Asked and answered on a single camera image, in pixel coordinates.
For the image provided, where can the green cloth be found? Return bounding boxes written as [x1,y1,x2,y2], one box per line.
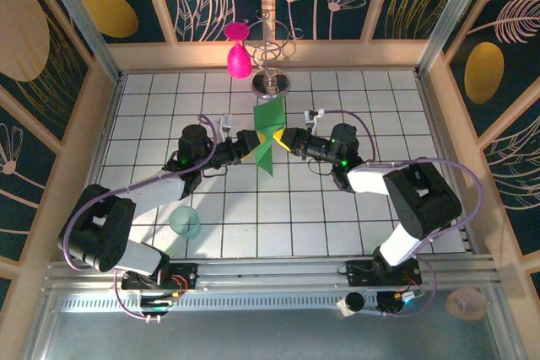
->
[252,96,287,176]

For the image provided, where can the pink wine glass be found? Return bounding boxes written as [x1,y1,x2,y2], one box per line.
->
[223,21,253,79]

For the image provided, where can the teal translucent cup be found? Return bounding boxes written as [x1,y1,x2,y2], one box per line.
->
[169,204,203,239]

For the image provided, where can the perforated metal strip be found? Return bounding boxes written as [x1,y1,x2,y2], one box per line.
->
[58,294,381,313]

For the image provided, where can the black round knob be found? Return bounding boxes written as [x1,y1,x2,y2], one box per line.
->
[337,291,366,317]

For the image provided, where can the black controller board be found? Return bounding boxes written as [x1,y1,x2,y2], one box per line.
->
[138,290,179,321]
[376,290,423,315]

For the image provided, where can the pale pink translucent cup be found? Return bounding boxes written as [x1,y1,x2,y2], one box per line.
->
[445,287,489,321]

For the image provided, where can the chrome wire glass rack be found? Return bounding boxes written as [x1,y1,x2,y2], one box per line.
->
[244,8,305,102]

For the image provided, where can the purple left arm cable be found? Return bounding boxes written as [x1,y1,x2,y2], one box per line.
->
[62,113,220,322]

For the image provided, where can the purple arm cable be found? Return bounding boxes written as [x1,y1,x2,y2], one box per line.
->
[320,109,484,320]
[62,113,220,322]

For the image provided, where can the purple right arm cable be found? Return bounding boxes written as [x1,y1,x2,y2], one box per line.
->
[320,109,484,320]

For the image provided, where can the aluminium mounting rail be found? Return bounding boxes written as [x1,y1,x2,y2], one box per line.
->
[41,255,507,293]

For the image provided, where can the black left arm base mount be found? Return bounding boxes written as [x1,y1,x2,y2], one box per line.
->
[121,261,199,292]

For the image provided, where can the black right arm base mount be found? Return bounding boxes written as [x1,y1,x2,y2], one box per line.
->
[339,259,423,287]

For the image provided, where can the aluminium frame post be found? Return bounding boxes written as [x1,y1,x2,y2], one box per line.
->
[35,0,123,83]
[415,0,494,78]

